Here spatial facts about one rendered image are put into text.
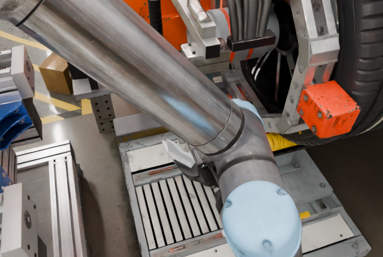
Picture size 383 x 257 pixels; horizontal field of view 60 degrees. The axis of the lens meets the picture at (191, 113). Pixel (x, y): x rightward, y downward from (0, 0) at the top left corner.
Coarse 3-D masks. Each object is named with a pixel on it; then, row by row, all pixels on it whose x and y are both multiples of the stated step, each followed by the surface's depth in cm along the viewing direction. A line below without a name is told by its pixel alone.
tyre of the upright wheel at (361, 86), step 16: (352, 0) 61; (368, 0) 59; (352, 16) 62; (368, 16) 59; (352, 32) 62; (368, 32) 60; (352, 48) 63; (368, 48) 61; (352, 64) 64; (368, 64) 62; (336, 80) 70; (352, 80) 65; (368, 80) 64; (352, 96) 67; (368, 96) 66; (272, 112) 102; (368, 112) 71; (352, 128) 75; (368, 128) 79; (304, 144) 89; (320, 144) 84
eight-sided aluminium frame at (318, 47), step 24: (216, 0) 105; (312, 0) 65; (312, 24) 62; (312, 48) 62; (336, 48) 63; (240, 72) 112; (312, 72) 65; (240, 96) 104; (288, 96) 74; (264, 120) 89; (288, 120) 76
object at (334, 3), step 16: (288, 0) 85; (336, 0) 65; (288, 16) 93; (336, 16) 66; (288, 32) 95; (288, 48) 94; (256, 64) 110; (272, 64) 113; (288, 64) 91; (336, 64) 70; (256, 80) 110; (272, 80) 110; (288, 80) 111; (272, 96) 105
